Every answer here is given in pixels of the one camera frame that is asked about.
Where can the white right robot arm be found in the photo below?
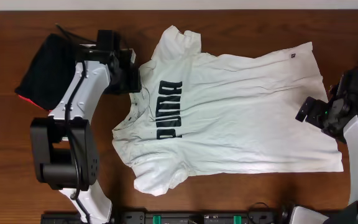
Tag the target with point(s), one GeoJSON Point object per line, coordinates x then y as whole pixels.
{"type": "Point", "coordinates": [349, 215]}

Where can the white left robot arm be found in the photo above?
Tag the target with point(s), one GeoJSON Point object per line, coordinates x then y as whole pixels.
{"type": "Point", "coordinates": [64, 150]}

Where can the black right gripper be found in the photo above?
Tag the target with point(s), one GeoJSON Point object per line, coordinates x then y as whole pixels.
{"type": "Point", "coordinates": [313, 117]}

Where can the folded black garment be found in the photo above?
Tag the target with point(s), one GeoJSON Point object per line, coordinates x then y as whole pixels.
{"type": "Point", "coordinates": [50, 72]}

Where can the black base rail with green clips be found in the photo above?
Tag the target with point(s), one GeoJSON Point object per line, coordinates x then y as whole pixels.
{"type": "Point", "coordinates": [258, 213]}

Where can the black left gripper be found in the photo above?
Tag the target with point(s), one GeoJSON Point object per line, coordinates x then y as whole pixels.
{"type": "Point", "coordinates": [129, 79]}

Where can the red garment edge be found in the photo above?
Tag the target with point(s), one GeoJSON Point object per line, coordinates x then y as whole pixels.
{"type": "Point", "coordinates": [30, 101]}

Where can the white Puma t-shirt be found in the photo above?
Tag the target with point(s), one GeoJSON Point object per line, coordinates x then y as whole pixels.
{"type": "Point", "coordinates": [201, 114]}

